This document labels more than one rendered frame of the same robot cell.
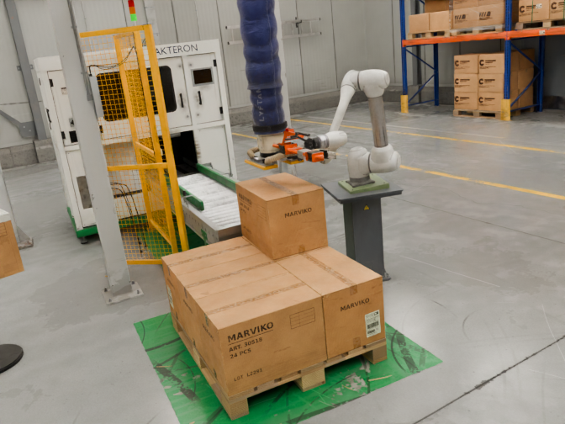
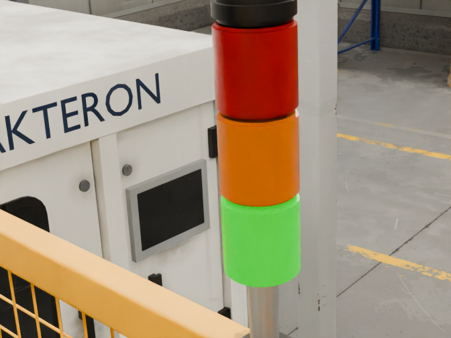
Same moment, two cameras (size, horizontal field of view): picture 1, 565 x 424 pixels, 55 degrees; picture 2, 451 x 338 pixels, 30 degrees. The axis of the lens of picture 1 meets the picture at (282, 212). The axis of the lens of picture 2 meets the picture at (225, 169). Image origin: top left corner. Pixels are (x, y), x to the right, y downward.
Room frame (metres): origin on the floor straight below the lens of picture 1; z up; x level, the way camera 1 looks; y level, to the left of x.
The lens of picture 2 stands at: (4.42, 1.26, 2.42)
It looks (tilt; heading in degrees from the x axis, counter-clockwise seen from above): 21 degrees down; 339
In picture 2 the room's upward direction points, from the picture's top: 3 degrees counter-clockwise
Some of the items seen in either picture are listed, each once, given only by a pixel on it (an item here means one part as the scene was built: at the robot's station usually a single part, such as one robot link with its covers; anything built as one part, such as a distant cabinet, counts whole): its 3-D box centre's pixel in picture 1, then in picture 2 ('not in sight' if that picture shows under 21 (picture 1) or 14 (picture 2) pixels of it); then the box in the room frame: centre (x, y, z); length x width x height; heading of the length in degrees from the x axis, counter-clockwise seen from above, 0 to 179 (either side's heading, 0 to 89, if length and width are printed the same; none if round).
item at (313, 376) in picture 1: (269, 331); not in sight; (3.15, 0.17, 0.07); 1.20 x 1.00 x 0.14; 24
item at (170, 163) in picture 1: (129, 160); not in sight; (4.52, 1.24, 1.05); 0.87 x 0.10 x 2.10; 76
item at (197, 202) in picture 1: (174, 188); not in sight; (5.18, 1.04, 0.60); 1.60 x 0.10 x 0.09; 24
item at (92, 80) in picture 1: (95, 96); not in sight; (4.20, 1.31, 1.62); 0.20 x 0.05 x 0.30; 24
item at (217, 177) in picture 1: (224, 177); not in sight; (5.39, 0.55, 0.60); 1.60 x 0.10 x 0.09; 24
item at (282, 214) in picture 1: (280, 213); not in sight; (3.56, 0.02, 0.74); 0.60 x 0.40 x 0.40; 22
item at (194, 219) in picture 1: (179, 208); not in sight; (4.83, 0.95, 0.50); 2.31 x 0.05 x 0.19; 24
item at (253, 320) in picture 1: (264, 294); not in sight; (3.15, 0.17, 0.34); 1.20 x 1.00 x 0.40; 24
